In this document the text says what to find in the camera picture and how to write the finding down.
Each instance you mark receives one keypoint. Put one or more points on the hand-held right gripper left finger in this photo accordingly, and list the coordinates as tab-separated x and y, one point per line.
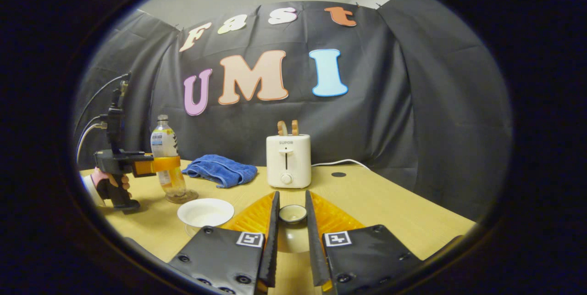
273	240

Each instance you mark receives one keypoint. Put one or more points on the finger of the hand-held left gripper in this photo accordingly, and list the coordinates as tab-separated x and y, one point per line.
160	164

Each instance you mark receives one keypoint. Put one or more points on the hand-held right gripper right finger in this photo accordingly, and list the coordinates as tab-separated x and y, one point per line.
314	240

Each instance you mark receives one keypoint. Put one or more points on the clear water bottle white label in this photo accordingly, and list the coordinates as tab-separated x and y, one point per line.
167	162

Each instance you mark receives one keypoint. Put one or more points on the cream teacup lid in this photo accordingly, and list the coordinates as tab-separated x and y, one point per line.
293	233

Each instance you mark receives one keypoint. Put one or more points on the cream ceramic teacup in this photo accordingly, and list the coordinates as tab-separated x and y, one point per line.
205	212

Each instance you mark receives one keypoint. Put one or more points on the blue towel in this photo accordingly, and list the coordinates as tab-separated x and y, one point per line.
220	171

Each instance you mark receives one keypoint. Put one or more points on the white toaster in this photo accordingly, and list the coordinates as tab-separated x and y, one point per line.
289	162

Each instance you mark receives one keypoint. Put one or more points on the bread slice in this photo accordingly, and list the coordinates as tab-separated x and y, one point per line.
282	128
295	127

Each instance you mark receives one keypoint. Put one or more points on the black backdrop cloth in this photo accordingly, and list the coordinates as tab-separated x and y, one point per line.
390	102

